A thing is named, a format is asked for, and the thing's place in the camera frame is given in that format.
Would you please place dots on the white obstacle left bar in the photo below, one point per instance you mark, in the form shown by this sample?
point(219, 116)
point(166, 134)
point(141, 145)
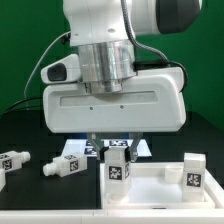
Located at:
point(2, 179)

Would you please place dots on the white obstacle bar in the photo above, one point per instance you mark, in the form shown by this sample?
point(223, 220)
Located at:
point(156, 216)
point(2, 179)

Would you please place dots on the paper sheet with markers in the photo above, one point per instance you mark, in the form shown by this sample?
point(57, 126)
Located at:
point(83, 146)

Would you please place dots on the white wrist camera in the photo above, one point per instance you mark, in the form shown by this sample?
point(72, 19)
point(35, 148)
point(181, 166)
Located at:
point(66, 70)

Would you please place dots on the white obstacle front bar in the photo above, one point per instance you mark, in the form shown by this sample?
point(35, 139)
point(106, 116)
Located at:
point(156, 216)

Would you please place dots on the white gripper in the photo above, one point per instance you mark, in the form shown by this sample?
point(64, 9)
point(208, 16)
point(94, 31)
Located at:
point(151, 101)

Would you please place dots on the white square table top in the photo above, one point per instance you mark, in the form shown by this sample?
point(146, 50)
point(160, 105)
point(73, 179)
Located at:
point(149, 190)

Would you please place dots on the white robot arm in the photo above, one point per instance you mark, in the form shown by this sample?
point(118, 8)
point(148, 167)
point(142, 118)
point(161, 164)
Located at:
point(102, 88)

